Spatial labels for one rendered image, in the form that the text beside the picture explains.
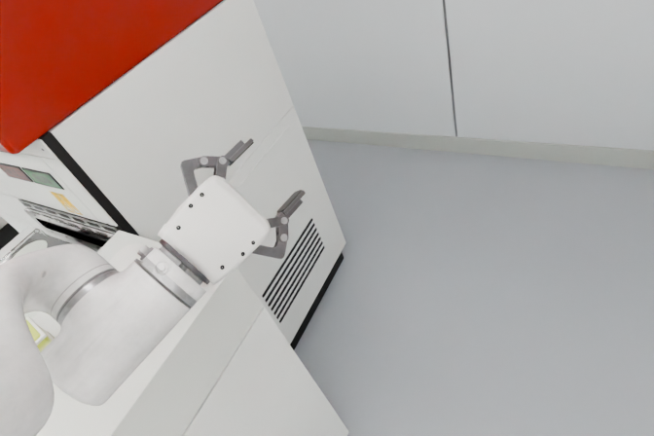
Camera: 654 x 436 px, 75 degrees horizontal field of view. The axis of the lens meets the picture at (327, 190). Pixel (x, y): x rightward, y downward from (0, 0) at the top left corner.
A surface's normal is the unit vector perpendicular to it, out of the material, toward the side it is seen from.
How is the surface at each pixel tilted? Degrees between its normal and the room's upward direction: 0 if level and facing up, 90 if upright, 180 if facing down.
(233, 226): 56
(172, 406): 90
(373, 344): 0
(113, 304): 25
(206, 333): 90
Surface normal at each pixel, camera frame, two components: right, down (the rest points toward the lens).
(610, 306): -0.27, -0.71
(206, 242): 0.40, -0.11
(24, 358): 0.71, -0.70
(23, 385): 0.89, -0.44
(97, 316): 0.01, -0.42
